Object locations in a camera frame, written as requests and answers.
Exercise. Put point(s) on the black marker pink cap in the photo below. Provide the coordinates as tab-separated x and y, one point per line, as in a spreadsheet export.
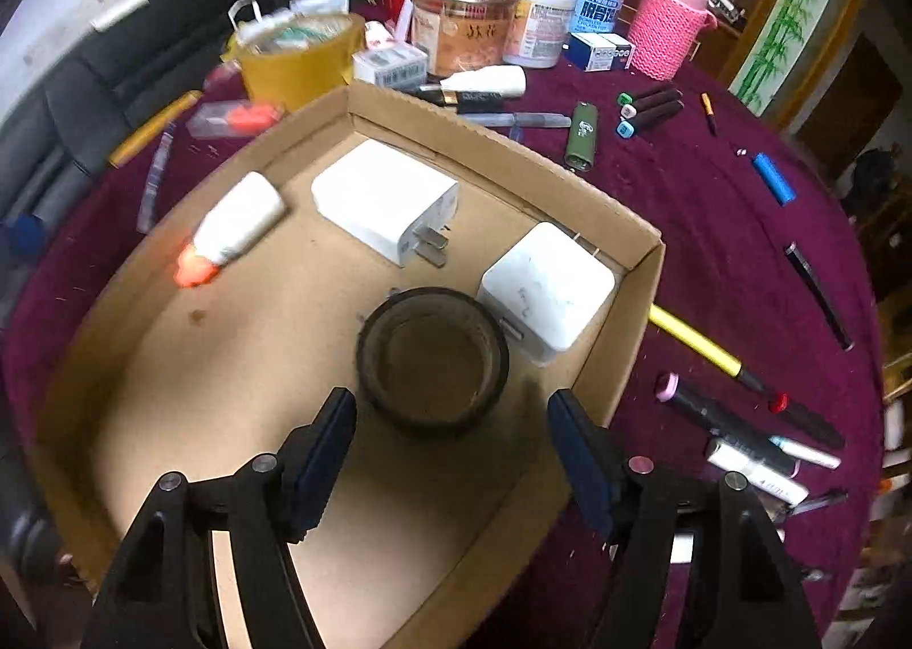
712	410

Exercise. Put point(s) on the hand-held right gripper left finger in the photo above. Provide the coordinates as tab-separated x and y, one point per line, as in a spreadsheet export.
320	464

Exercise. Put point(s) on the three dark markers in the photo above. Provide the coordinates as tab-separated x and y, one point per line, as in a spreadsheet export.
652	117

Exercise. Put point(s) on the small orange black pen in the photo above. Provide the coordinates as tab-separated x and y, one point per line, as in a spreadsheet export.
708	113

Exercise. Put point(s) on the grey pen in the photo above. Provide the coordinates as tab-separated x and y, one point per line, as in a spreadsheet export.
513	120

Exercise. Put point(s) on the jar in pink knitted sleeve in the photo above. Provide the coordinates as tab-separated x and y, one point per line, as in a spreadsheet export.
666	26

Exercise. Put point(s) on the blue lighter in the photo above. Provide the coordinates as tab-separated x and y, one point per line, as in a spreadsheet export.
775	179

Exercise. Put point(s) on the white plastic tub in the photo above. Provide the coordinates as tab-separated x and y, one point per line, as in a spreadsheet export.
541	15

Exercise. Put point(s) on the yellow pen black tip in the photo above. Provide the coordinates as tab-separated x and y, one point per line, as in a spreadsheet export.
695	339

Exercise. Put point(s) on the cardboard box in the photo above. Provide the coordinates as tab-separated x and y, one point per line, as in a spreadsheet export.
214	371

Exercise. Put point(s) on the brown packing tape roll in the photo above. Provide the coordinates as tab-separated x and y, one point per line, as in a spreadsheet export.
285	79

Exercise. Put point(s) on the white pen light blue tip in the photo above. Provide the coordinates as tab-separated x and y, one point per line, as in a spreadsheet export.
809	453

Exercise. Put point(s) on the small blue white box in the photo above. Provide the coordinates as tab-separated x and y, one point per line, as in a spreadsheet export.
598	52

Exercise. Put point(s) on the clear thin pen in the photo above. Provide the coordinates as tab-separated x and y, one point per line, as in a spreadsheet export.
157	175

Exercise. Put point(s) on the black leather sofa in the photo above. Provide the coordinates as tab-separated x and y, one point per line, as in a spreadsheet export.
107	86

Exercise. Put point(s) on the flat white charger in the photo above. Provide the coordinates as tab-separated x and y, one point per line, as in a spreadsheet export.
370	193

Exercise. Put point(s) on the glass jar orange label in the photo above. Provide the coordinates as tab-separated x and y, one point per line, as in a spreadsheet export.
463	36

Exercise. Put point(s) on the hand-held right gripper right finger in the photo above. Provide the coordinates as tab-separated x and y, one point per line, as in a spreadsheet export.
584	464

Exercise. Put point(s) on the thick white marker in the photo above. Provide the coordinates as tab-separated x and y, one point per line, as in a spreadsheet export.
748	471

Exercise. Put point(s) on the green lighter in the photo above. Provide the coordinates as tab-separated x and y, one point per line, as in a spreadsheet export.
582	136

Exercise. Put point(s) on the white cube charger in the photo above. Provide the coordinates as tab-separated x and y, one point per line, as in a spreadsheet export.
548	286

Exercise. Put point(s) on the white glue bottle orange cap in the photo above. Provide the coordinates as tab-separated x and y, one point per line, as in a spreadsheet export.
235	214

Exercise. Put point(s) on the white cap black tube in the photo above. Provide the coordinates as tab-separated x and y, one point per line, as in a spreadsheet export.
484	83

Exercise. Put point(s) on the clear packet orange caps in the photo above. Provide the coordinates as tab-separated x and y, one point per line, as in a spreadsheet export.
242	120

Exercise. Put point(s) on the black marker green cap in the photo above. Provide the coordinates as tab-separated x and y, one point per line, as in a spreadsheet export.
652	98

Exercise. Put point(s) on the black tape roll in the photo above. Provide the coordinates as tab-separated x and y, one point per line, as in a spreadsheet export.
434	425

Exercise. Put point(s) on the bamboo painted panel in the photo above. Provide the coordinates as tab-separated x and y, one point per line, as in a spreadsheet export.
791	15

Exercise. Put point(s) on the long black pen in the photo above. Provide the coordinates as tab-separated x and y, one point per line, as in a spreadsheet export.
819	296

